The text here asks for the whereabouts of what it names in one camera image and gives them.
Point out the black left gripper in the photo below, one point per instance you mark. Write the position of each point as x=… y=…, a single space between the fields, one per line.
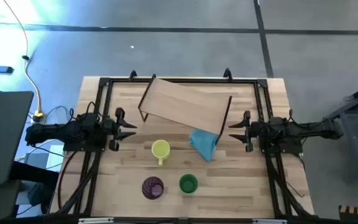
x=110 y=130

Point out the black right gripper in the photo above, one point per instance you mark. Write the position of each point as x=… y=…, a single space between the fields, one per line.
x=256 y=131

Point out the yellow mug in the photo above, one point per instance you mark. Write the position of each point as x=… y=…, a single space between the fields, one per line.
x=160 y=148

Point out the purple faceted plastic cup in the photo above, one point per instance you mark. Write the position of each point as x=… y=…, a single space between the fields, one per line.
x=153 y=188

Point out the green plastic cup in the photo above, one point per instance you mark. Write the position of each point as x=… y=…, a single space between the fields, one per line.
x=188 y=183

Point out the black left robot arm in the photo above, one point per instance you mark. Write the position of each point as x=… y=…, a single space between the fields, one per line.
x=57 y=130

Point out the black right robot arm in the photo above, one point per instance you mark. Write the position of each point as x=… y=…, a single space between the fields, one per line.
x=306 y=129

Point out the wooden shelf with black legs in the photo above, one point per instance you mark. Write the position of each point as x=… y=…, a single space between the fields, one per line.
x=185 y=105

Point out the blue knitted cup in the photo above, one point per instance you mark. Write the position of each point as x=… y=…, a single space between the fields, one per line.
x=204 y=143

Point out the yellow power plug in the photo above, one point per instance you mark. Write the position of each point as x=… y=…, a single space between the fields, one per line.
x=38 y=115

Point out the grey flat panel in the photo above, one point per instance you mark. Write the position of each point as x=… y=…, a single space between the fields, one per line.
x=2 y=137

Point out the striped wooden crate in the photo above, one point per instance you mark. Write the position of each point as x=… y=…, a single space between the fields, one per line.
x=357 y=214

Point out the black frame clamp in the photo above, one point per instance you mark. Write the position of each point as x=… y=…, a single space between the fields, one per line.
x=133 y=74
x=227 y=73

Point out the black aluminium table frame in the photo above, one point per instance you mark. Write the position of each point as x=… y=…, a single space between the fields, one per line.
x=182 y=81

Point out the white edge bracket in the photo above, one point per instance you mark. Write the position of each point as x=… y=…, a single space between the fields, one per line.
x=95 y=220
x=269 y=221

